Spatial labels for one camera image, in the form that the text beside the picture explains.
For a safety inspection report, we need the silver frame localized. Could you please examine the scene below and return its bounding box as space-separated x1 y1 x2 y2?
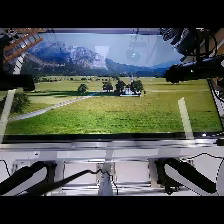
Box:
0 137 224 197

